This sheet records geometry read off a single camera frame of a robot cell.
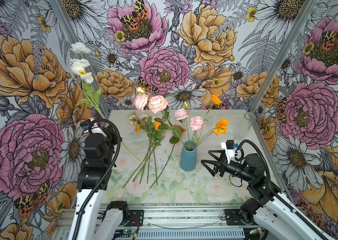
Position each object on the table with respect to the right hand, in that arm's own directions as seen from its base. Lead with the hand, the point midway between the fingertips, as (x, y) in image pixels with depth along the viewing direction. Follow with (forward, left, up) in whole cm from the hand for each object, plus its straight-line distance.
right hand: (205, 162), depth 68 cm
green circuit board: (-23, +38, -23) cm, 50 cm away
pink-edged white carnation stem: (+45, +43, -19) cm, 65 cm away
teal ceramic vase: (+6, +7, -5) cm, 11 cm away
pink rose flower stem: (+16, +3, +9) cm, 18 cm away
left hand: (+11, +41, +10) cm, 43 cm away
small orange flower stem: (+39, +39, -20) cm, 59 cm away
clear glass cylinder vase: (+31, -32, -19) cm, 49 cm away
